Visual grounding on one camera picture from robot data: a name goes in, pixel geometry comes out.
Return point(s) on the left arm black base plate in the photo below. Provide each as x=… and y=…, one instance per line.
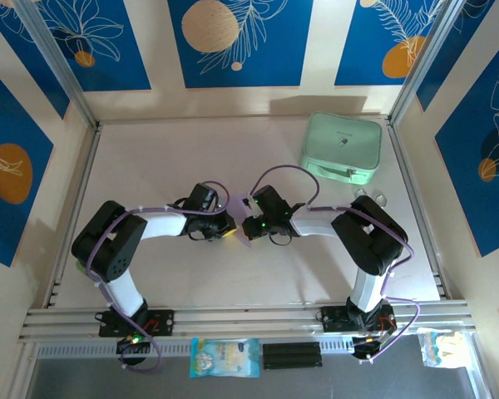
x=162, y=322

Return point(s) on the long aluminium frame rail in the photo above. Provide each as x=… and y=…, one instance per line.
x=241, y=320

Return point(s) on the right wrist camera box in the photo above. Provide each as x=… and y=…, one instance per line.
x=272, y=199

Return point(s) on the clear bag with yellow contents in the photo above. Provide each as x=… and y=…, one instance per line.
x=443, y=349

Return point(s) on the aluminium side rail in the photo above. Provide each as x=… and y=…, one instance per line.
x=83, y=174
x=403, y=166

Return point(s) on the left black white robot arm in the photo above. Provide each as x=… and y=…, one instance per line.
x=108, y=249

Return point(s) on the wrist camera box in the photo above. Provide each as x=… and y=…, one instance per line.
x=272, y=199
x=203, y=197

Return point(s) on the black ridged block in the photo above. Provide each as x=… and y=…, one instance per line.
x=291, y=356

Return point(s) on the mint green zip pouch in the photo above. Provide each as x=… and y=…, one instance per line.
x=341, y=141

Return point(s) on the blue floral wall panel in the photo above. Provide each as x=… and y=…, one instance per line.
x=274, y=62
x=357, y=41
x=120, y=50
x=8, y=116
x=474, y=187
x=12, y=25

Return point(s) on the blue snack packet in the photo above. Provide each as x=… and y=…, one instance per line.
x=224, y=357

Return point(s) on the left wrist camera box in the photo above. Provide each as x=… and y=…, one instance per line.
x=203, y=197

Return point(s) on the aluminium frame post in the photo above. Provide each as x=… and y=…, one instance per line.
x=58, y=62
x=424, y=66

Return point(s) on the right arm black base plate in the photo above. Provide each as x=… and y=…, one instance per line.
x=334, y=320

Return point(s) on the black controller board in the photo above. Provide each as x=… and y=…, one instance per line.
x=133, y=343
x=368, y=349

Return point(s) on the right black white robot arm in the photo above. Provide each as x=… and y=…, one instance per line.
x=366, y=237

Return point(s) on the small clear plastic cup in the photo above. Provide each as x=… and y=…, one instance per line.
x=379, y=198
x=359, y=192

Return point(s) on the green round container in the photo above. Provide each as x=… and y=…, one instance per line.
x=79, y=267

